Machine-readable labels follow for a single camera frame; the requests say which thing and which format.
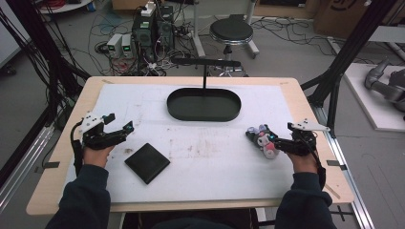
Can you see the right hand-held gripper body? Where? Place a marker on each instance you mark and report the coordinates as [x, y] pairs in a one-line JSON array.
[[302, 143]]

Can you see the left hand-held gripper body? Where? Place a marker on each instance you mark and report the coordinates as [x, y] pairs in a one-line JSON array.
[[95, 138]]

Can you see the black and pink plush toy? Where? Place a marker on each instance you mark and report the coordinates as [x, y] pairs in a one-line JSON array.
[[266, 144]]

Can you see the person's left hand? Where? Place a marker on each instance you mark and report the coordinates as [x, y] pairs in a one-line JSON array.
[[95, 156]]

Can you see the person's right hand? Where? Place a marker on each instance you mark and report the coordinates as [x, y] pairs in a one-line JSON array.
[[303, 163]]

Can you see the black tape piece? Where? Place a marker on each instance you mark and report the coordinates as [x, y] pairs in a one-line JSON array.
[[51, 165], [334, 163]]

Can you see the black square pad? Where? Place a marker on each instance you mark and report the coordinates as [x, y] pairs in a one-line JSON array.
[[147, 162]]

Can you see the grey power supply unit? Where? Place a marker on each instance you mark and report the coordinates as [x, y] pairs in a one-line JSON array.
[[114, 44], [126, 46]]

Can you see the white table mat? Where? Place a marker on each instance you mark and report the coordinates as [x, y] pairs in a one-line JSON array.
[[203, 159]]

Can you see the black oval tray with stand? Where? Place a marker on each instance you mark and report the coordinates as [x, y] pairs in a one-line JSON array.
[[203, 106]]

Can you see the white floor board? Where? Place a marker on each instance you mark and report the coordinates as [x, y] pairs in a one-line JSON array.
[[372, 108]]

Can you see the black computer tower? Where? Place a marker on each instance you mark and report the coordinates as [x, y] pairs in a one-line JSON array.
[[144, 35], [165, 30]]

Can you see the grey robot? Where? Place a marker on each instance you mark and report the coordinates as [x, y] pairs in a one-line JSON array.
[[387, 87]]

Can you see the black round stool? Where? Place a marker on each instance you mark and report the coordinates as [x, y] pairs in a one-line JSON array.
[[231, 31]]

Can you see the white power strip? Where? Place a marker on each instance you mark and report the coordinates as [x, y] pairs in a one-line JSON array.
[[148, 9]]

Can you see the small cardboard box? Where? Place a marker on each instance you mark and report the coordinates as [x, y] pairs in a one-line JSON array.
[[127, 4]]

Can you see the round white table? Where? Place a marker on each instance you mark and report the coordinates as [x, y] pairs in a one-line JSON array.
[[63, 6]]

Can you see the large cardboard box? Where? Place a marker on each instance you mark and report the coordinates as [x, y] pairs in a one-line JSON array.
[[344, 16]]

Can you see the aluminium rail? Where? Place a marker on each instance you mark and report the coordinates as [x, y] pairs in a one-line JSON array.
[[344, 159], [25, 162]]

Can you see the black metal frame post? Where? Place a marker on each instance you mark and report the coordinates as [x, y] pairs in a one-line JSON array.
[[41, 47], [350, 54]]

